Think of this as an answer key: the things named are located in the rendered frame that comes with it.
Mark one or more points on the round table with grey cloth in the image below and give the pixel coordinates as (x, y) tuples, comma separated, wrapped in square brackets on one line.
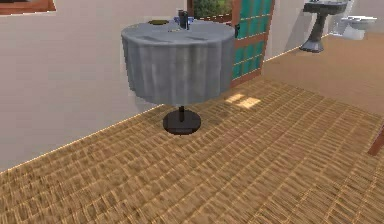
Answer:
[(178, 63)]

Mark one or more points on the teal glass panel door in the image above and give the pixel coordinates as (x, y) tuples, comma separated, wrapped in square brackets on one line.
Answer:
[(250, 40)]

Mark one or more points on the dark slim bottle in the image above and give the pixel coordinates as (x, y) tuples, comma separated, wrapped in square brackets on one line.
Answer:
[(183, 18)]

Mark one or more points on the brown flat dish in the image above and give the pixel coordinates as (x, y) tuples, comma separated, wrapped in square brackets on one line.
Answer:
[(158, 22)]

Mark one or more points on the window with green view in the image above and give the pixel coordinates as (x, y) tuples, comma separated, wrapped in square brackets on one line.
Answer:
[(211, 8)]

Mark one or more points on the white toilet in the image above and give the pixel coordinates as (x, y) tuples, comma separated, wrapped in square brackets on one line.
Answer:
[(355, 25)]

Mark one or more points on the reddish brown furniture leg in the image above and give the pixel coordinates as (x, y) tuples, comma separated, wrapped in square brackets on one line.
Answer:
[(376, 143)]

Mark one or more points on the brown framed window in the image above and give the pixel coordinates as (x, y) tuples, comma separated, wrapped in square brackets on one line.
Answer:
[(25, 6)]

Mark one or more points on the dark grey pedestal sink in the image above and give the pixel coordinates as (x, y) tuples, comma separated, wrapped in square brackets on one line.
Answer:
[(320, 20)]

